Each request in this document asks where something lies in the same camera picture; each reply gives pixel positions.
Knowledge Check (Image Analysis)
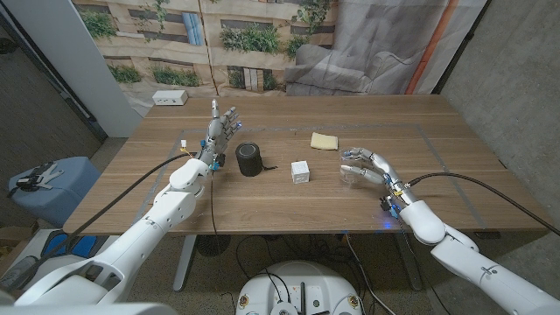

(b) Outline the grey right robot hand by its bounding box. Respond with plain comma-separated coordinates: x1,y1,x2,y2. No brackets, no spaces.
339,147,417,207

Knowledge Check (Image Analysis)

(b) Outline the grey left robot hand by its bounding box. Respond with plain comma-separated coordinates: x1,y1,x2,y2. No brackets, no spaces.
195,99,243,172

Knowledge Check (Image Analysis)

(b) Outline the clear glass beaker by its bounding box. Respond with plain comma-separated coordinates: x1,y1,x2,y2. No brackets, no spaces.
339,147,367,186

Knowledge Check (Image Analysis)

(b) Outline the yellow sponge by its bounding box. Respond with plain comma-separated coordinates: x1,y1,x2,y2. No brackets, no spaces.
310,131,340,151

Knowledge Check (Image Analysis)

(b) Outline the small white box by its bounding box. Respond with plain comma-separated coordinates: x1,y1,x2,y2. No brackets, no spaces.
290,160,311,185

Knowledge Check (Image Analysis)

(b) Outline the black cylindrical speaker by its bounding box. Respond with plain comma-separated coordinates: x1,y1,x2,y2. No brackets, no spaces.
234,141,263,178

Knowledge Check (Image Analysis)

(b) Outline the white power strip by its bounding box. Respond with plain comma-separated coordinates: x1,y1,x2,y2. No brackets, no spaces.
151,89,189,107

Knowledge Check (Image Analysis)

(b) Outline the white table leg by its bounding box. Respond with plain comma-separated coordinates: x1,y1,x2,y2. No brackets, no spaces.
395,232,424,292
172,234,198,293

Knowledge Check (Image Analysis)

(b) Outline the black round mesh bin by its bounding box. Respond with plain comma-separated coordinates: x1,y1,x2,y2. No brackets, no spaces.
195,234,232,258

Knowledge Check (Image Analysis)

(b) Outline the printed fabric backdrop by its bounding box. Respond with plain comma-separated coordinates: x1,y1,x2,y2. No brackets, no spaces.
71,0,489,118

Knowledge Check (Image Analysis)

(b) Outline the white robot torso base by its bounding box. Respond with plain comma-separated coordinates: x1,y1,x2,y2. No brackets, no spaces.
234,260,364,315

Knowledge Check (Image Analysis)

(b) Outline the blue padded stool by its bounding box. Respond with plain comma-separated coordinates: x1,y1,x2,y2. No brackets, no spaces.
7,156,102,228

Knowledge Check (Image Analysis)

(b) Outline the white column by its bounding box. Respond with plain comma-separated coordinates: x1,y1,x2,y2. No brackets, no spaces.
2,0,144,139

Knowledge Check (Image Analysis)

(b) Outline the blue black floor pad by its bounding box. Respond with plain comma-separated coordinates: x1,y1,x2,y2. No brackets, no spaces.
41,230,100,259

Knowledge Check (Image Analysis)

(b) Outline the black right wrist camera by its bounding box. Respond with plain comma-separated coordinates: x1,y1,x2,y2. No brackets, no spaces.
379,195,402,220

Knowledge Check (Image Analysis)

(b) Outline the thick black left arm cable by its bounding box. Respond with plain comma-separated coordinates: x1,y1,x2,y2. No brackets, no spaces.
0,151,198,292

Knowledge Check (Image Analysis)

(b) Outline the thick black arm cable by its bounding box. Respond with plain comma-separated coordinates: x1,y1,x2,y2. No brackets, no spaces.
0,151,198,292
407,171,560,237

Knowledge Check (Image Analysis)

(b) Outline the thin black hanging cable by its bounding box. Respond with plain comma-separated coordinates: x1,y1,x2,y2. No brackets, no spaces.
208,168,221,240

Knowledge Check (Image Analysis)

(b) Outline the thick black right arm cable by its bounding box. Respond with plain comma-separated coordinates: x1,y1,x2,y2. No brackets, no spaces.
407,171,560,237

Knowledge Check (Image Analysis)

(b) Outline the white floor cable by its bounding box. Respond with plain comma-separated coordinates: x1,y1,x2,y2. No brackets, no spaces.
344,234,397,315

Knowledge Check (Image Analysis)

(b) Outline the black grey strapped device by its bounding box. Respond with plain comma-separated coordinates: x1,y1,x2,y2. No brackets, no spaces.
7,161,65,193

